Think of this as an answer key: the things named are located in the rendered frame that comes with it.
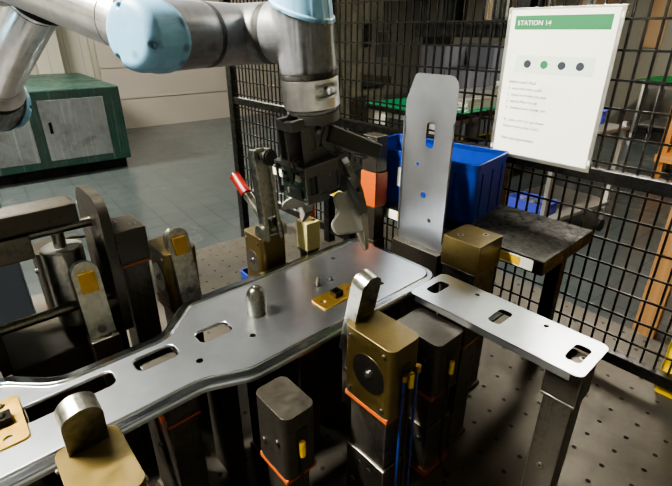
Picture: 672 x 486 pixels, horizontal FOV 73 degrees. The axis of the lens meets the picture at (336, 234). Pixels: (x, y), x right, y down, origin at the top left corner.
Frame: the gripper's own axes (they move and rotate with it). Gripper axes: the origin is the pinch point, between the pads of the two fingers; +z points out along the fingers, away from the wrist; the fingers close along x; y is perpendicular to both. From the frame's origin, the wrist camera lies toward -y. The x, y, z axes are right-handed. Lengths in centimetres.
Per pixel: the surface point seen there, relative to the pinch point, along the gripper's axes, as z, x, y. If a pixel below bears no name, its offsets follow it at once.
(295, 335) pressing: 10.4, 4.0, 12.7
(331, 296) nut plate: 11.2, -0.2, 2.0
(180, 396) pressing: 8.8, 4.0, 30.5
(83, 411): -2.3, 10.9, 40.2
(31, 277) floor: 109, -262, 34
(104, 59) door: 29, -702, -170
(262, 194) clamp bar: -2.0, -19.1, 1.0
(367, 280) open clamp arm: -0.4, 13.3, 6.3
